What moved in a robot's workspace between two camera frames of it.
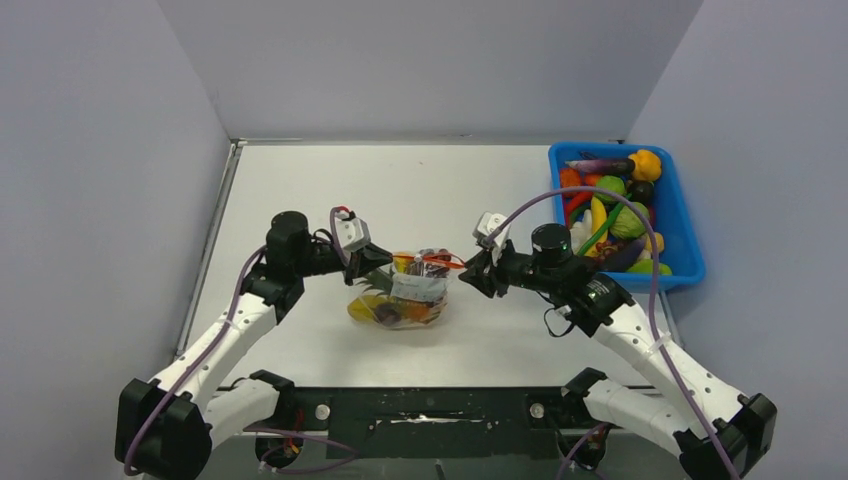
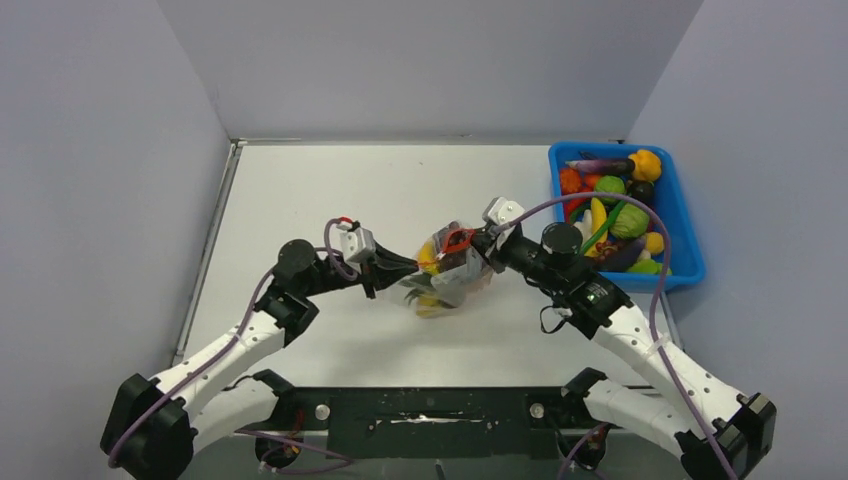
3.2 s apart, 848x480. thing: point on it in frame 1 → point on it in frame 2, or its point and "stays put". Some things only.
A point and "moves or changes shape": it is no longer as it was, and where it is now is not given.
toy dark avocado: (641, 191) stays put
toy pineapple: (378, 280) moves or changes shape
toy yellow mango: (364, 308) → (426, 258)
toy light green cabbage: (627, 223) stays put
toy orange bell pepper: (647, 165) stays put
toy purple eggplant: (604, 165) stays put
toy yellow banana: (598, 216) stays put
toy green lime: (645, 266) stays put
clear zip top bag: (416, 293) moves or changes shape
